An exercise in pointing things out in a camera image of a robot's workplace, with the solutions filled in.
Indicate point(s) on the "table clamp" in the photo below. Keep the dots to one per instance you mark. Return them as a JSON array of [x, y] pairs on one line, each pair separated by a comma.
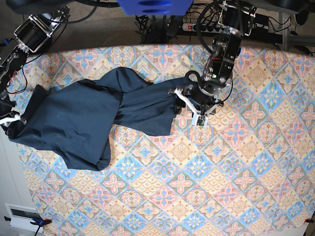
[[309, 220], [40, 222]]

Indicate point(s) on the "white power strip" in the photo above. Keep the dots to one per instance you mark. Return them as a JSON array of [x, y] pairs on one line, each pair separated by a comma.
[[191, 27]]

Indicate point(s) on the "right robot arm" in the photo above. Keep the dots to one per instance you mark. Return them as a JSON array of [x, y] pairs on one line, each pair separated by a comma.
[[34, 34]]

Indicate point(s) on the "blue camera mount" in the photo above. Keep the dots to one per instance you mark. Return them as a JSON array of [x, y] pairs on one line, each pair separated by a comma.
[[155, 7]]

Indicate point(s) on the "dark blue t-shirt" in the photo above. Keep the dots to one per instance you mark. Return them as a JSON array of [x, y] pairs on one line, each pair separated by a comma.
[[75, 121]]

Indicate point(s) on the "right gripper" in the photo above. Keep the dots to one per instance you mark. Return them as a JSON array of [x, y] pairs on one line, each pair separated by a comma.
[[6, 111]]

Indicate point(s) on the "patterned tablecloth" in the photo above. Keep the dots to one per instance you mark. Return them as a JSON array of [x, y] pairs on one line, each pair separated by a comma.
[[250, 171]]

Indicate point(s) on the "lower left table clamp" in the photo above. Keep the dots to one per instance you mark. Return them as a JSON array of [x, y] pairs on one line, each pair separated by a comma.
[[40, 222]]

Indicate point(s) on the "white wall outlet box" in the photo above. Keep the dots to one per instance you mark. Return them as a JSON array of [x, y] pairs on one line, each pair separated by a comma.
[[21, 211]]

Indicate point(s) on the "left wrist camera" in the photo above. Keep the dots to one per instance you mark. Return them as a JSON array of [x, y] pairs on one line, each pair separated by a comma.
[[202, 121]]

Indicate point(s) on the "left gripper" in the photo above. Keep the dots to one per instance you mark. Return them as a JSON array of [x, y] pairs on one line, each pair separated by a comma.
[[201, 101]]

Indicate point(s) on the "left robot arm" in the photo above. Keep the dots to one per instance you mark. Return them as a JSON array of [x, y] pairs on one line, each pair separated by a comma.
[[236, 20]]

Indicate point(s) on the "lower right table clamp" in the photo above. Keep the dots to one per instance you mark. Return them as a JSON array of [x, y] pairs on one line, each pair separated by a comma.
[[309, 220]]

